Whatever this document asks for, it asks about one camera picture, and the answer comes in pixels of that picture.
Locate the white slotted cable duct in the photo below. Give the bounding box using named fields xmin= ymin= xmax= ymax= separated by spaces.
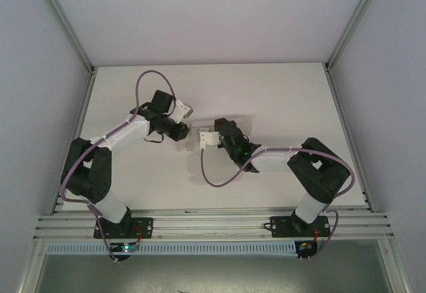
xmin=46 ymin=242 xmax=298 ymax=256

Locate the aluminium table side rail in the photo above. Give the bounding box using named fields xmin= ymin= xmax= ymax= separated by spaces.
xmin=325 ymin=68 xmax=375 ymax=213
xmin=49 ymin=68 xmax=98 ymax=216

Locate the aluminium frame post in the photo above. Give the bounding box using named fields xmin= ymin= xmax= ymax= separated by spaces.
xmin=31 ymin=0 xmax=97 ymax=74
xmin=324 ymin=0 xmax=389 ymax=73

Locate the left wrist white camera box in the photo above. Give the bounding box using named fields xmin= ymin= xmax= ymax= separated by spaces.
xmin=173 ymin=99 xmax=194 ymax=121

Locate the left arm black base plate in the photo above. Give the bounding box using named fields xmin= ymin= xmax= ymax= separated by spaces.
xmin=93 ymin=217 xmax=154 ymax=240

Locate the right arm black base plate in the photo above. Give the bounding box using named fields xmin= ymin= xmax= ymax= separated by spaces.
xmin=270 ymin=215 xmax=331 ymax=239

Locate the aluminium frame leg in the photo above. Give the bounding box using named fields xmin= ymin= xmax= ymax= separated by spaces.
xmin=377 ymin=239 xmax=412 ymax=293
xmin=18 ymin=239 xmax=47 ymax=293

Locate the aluminium mounting rail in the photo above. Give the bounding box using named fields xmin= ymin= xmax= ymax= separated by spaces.
xmin=32 ymin=208 xmax=396 ymax=241

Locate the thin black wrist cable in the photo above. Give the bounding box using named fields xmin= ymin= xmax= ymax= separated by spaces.
xmin=144 ymin=132 xmax=166 ymax=145

